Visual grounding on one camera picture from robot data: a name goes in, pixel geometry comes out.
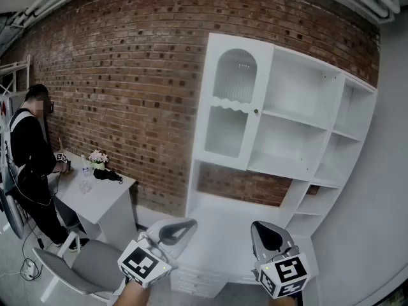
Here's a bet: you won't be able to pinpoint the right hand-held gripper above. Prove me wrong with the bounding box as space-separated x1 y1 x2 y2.
251 221 312 299

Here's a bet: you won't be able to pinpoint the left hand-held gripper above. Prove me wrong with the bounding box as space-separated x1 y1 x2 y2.
117 218 198 289

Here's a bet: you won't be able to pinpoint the white glass cabinet door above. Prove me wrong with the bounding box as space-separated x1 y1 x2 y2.
194 33 275 172

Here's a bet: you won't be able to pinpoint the person's left forearm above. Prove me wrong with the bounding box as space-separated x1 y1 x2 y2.
113 279 151 306

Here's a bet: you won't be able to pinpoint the person's right forearm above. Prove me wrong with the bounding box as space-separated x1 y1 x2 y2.
273 294 303 306

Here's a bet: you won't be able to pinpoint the white shelf cabinet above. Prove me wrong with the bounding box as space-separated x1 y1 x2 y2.
170 33 379 306

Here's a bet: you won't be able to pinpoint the small white table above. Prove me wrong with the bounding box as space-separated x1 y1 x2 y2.
47 150 138 245

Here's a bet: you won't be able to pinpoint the black cloth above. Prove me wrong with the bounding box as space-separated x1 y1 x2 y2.
92 168 124 184

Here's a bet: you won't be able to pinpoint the pink flowers in pot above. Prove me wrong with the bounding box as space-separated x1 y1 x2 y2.
88 150 110 171

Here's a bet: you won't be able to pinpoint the clear water bottle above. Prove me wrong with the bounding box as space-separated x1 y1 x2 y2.
80 154 92 177

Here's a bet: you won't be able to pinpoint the white power strip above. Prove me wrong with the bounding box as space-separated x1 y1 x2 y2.
25 259 38 279

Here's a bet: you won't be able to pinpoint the gray chair back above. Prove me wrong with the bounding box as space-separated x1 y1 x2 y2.
0 188 25 240

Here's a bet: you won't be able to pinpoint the white metal rack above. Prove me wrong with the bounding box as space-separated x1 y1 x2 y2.
0 55 31 114

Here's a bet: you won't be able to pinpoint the gray office chair white frame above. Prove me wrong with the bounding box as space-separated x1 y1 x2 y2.
31 231 129 303

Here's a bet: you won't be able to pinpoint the black floor cable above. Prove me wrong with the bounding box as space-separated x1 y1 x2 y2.
20 215 46 282

